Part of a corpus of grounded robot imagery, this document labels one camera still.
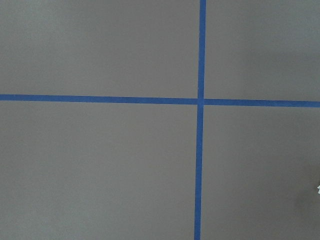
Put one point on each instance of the white feather shuttlecock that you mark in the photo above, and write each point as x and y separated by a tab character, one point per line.
318	189

